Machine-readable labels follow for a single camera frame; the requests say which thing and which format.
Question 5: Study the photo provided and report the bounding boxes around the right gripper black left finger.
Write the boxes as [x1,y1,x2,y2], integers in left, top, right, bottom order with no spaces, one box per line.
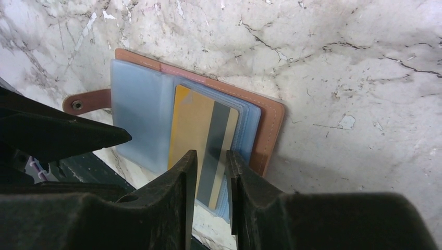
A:
[1,150,198,249]

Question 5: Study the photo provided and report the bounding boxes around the brown leather card holder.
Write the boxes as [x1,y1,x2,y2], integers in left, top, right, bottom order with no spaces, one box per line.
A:
[62,48,286,223]

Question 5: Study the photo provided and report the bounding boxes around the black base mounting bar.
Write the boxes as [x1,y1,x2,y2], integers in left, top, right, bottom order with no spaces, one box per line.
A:
[48,153,136,193]

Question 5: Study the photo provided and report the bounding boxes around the gold card black stripe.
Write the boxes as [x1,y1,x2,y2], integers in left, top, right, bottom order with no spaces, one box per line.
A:
[168,85,239,210]

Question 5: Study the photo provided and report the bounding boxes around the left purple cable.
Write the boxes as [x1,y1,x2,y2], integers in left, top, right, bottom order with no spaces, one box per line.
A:
[29,156,51,182]

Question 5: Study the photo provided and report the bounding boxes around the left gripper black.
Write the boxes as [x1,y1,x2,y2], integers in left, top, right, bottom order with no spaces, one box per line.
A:
[1,88,132,185]

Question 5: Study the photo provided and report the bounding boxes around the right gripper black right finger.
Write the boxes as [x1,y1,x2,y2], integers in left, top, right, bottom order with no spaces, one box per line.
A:
[226,151,437,249]

